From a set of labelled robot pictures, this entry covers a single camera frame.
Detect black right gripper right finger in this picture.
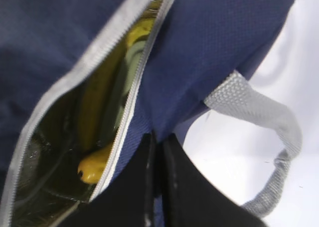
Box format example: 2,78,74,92
160,133,269,227

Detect navy blue lunch bag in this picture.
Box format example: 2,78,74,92
0,0,302,227

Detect yellow banana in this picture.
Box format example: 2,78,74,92
77,17,155,152

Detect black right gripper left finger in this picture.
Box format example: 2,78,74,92
53,133,157,227

